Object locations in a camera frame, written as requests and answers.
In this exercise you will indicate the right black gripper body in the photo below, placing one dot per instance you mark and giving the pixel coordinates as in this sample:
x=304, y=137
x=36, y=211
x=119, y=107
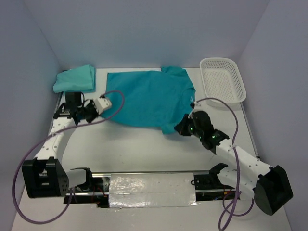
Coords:
x=188, y=128

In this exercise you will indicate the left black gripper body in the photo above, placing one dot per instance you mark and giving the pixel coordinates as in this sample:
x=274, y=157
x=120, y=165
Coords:
x=90, y=110

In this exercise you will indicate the light green t shirt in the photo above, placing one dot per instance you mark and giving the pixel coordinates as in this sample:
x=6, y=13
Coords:
x=67, y=81

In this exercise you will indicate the dark teal t shirt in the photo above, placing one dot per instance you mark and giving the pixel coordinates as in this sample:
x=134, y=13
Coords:
x=149, y=99

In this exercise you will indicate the turquoise t shirt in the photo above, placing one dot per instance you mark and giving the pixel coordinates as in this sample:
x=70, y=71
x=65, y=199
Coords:
x=88, y=79

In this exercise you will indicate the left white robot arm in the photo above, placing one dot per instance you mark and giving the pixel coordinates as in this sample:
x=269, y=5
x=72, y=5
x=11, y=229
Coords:
x=44, y=175

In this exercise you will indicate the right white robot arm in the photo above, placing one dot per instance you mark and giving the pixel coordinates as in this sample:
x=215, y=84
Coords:
x=268, y=186

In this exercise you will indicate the white plastic laundry basket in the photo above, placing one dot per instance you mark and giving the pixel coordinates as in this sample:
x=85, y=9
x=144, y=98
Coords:
x=222, y=80

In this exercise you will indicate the silver tape patch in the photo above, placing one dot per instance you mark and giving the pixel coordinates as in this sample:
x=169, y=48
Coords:
x=151, y=190

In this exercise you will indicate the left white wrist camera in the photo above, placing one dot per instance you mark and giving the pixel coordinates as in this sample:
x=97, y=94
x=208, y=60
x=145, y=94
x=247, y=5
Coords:
x=102, y=104

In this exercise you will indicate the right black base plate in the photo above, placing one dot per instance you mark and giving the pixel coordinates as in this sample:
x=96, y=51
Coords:
x=208, y=188

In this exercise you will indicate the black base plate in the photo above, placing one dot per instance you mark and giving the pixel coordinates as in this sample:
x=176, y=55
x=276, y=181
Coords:
x=208, y=188
x=97, y=194

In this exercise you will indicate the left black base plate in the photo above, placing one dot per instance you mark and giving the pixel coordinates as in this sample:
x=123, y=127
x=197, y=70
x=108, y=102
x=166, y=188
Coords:
x=97, y=194

